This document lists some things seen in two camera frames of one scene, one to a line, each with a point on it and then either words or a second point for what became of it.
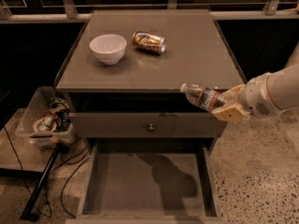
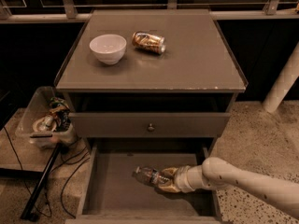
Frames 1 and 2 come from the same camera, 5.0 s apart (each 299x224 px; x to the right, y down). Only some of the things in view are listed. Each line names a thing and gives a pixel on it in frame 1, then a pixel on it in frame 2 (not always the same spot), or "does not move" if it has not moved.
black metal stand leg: (29, 213) does not move
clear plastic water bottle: (207, 99) -> (150, 175)
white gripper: (256, 97) -> (181, 178)
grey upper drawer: (148, 125) does not move
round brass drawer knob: (150, 127) does not move
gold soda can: (154, 43) does not move
